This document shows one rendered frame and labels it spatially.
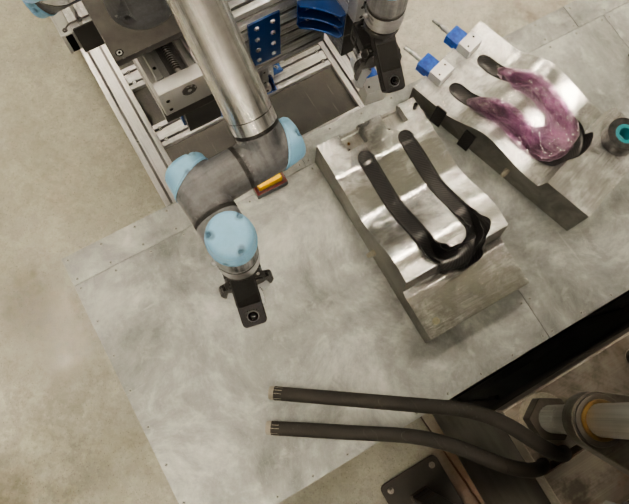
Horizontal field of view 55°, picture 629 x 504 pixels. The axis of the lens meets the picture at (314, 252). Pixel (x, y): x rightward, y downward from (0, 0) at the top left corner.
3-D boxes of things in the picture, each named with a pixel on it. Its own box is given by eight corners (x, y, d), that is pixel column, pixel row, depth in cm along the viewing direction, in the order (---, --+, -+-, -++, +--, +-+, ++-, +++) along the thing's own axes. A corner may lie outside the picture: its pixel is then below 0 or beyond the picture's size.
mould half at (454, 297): (315, 161, 146) (317, 137, 133) (406, 115, 150) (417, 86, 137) (425, 343, 135) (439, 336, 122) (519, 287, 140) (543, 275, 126)
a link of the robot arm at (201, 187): (223, 152, 101) (258, 204, 99) (165, 185, 100) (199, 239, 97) (218, 131, 94) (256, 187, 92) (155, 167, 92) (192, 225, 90)
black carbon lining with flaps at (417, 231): (351, 159, 139) (356, 141, 129) (411, 129, 141) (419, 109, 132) (432, 289, 132) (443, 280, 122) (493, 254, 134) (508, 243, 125)
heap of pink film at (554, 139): (459, 107, 144) (468, 91, 137) (505, 60, 148) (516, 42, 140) (544, 178, 140) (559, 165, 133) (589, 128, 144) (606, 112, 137)
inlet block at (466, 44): (424, 32, 153) (428, 19, 148) (436, 20, 154) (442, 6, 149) (463, 64, 151) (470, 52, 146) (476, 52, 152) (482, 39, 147)
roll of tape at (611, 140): (637, 156, 137) (646, 149, 134) (603, 156, 137) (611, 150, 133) (632, 124, 139) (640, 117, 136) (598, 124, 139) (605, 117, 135)
